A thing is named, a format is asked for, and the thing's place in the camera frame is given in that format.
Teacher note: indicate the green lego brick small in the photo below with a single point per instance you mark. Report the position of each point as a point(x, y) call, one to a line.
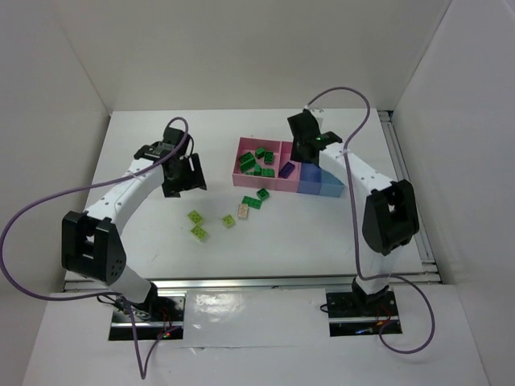
point(268, 172)

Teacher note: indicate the tan lego brick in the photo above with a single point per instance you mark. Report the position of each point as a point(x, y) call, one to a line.
point(243, 211)

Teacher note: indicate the lime lego brick upper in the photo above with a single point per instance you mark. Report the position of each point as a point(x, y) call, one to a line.
point(195, 217)

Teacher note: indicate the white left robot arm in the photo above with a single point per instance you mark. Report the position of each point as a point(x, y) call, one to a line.
point(91, 243)

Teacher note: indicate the green long lego brick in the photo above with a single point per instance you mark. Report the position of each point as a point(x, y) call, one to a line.
point(245, 167)

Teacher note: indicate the green flat lego brick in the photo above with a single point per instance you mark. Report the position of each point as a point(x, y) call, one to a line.
point(252, 202)

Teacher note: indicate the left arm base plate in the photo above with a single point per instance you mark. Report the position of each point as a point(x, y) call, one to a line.
point(168, 323)

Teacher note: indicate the light blue container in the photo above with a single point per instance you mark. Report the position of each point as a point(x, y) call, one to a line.
point(330, 185)

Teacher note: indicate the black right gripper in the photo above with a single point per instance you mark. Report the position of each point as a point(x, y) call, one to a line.
point(303, 131)

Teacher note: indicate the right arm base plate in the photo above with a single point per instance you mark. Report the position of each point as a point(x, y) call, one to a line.
point(345, 318)

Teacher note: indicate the lime lego brick middle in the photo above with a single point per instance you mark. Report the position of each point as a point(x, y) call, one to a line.
point(228, 221)

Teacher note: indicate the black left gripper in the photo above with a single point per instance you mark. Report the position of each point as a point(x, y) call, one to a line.
point(183, 177)

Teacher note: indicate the lime lego brick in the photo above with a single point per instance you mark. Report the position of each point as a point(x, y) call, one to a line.
point(199, 233)
point(228, 221)
point(195, 217)

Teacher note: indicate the aluminium rail front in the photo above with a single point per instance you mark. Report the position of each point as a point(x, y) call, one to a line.
point(247, 283)

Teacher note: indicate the green lego brick pair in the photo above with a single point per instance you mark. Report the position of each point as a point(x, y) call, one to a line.
point(257, 170)

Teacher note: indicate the purple blue container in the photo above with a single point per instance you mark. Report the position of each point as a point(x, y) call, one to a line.
point(309, 179)

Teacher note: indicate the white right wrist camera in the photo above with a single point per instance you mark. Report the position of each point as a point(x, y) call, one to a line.
point(316, 112)

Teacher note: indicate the small pink container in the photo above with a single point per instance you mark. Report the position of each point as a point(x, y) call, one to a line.
point(290, 184)

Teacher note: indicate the lime lego brick lower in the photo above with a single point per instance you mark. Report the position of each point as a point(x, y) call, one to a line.
point(199, 233)

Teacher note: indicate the purple lego brick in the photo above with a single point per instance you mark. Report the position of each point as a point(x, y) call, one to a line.
point(286, 170)

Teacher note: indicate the green lego near containers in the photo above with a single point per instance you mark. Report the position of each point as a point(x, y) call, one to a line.
point(263, 194)

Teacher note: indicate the large pink container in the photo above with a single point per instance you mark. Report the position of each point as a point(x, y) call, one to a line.
point(256, 163)

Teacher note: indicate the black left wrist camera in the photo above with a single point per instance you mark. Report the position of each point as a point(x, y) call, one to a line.
point(174, 141)

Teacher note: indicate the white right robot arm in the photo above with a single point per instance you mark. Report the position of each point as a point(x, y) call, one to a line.
point(385, 209)

